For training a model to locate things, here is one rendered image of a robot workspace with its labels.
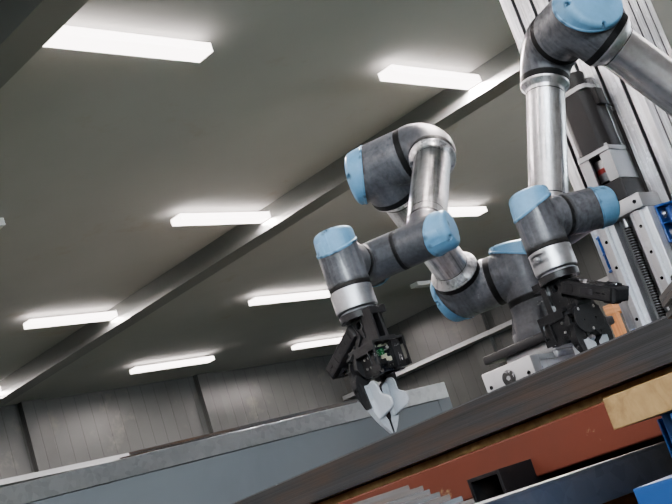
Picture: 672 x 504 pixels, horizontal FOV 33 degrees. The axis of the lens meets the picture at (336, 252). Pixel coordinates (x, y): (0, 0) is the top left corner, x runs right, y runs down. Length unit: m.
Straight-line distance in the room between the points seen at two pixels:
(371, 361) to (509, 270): 0.75
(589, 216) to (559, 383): 0.86
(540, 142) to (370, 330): 0.52
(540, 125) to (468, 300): 0.57
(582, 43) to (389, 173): 0.48
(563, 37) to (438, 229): 0.45
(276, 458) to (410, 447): 1.24
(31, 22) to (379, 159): 3.03
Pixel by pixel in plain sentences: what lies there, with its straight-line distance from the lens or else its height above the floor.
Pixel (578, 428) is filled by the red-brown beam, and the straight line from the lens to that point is 1.19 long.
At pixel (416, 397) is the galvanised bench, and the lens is 2.88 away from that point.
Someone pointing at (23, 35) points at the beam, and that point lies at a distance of 5.28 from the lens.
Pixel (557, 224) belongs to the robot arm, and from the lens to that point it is 1.98.
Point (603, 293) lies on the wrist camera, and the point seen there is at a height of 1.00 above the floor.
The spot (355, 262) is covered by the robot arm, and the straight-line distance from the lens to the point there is 1.97.
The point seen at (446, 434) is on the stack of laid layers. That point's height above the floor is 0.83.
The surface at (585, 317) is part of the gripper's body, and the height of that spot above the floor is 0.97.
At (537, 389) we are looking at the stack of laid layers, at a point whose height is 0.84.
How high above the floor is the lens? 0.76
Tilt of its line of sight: 14 degrees up
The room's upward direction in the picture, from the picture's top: 19 degrees counter-clockwise
